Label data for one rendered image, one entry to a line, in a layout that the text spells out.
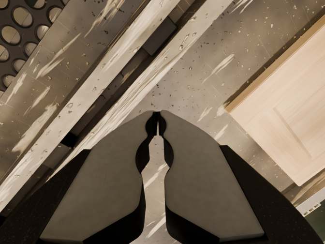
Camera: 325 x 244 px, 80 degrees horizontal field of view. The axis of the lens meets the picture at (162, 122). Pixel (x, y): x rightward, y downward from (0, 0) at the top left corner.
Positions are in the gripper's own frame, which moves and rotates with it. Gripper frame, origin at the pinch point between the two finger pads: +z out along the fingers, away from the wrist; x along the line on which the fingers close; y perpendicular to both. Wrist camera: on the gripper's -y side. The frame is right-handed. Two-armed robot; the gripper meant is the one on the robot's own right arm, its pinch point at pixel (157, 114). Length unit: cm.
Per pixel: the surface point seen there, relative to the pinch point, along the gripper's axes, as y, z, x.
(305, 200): 36, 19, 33
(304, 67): 4.0, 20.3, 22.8
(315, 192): 34, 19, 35
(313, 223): 56, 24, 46
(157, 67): 0.2, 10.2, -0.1
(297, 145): 20.1, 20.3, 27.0
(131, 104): 4.0, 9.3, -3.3
